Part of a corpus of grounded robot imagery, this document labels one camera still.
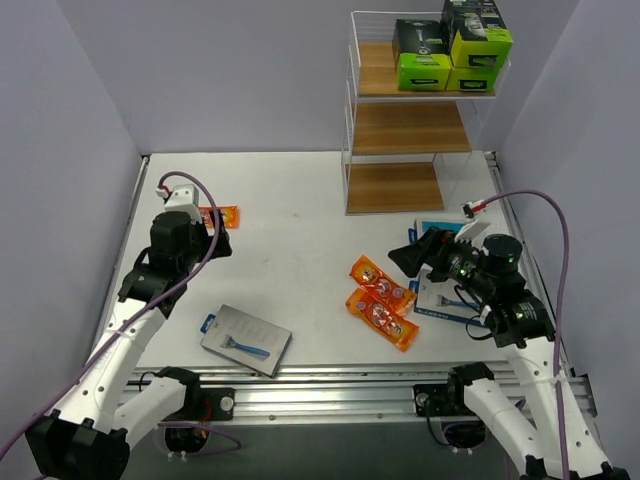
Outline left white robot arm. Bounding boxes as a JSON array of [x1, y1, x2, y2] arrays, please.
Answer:
[[24, 208, 232, 479]]

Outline orange razor bag lower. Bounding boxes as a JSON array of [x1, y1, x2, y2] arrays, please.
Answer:
[[345, 288, 419, 352]]

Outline orange razor bag far left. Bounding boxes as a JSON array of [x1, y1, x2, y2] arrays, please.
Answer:
[[199, 205, 240, 230]]

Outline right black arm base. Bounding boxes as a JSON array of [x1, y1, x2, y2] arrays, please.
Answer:
[[412, 383, 469, 418]]

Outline grey box blue razor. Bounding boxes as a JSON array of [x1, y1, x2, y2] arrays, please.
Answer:
[[200, 305, 293, 378], [409, 268, 483, 328]]

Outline aluminium mounting rail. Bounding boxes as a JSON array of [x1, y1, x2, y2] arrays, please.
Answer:
[[114, 364, 596, 426]]

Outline black green razor pack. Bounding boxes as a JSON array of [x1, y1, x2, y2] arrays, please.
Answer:
[[392, 19, 451, 92]]

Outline white wire wooden shelf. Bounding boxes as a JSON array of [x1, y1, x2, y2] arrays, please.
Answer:
[[341, 7, 510, 215]]

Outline orange razor bag upper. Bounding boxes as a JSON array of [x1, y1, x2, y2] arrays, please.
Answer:
[[349, 255, 417, 316]]

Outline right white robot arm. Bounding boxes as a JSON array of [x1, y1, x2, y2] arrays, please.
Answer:
[[388, 227, 629, 479]]

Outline blue white razor box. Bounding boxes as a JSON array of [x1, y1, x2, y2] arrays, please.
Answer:
[[408, 218, 467, 244]]

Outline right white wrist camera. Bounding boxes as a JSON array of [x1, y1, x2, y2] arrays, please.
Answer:
[[455, 200, 491, 241]]

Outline small black green razor box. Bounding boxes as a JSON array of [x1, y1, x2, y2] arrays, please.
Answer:
[[442, 0, 513, 69]]

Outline tall green black razor box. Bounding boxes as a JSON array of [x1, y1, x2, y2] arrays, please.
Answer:
[[445, 66, 501, 93]]

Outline orange razor bag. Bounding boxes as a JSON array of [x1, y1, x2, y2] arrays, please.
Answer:
[[199, 205, 240, 230], [349, 255, 417, 316], [345, 288, 419, 352]]

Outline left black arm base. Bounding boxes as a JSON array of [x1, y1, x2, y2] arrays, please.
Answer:
[[199, 387, 236, 422]]

